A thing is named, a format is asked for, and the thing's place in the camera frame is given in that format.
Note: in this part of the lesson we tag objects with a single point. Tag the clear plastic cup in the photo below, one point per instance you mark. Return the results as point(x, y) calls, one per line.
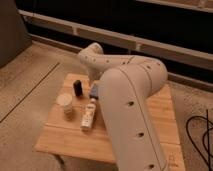
point(65, 102)

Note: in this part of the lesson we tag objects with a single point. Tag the grey cabinet corner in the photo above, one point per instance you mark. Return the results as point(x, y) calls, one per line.
point(14, 37)

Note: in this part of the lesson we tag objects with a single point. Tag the wooden side table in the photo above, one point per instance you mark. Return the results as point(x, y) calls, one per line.
point(62, 135)

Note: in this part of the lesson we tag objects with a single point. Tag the white lying bottle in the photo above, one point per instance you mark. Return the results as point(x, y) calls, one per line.
point(88, 116)

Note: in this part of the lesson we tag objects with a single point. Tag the blue sponge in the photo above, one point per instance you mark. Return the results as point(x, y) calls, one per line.
point(94, 91)

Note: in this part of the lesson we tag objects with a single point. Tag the black eraser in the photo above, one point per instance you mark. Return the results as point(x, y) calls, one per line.
point(77, 88)

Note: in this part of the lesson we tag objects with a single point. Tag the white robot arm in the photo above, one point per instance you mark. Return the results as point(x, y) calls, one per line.
point(125, 83)

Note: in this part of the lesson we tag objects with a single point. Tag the white wall railing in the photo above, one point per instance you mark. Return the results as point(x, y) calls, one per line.
point(170, 52)

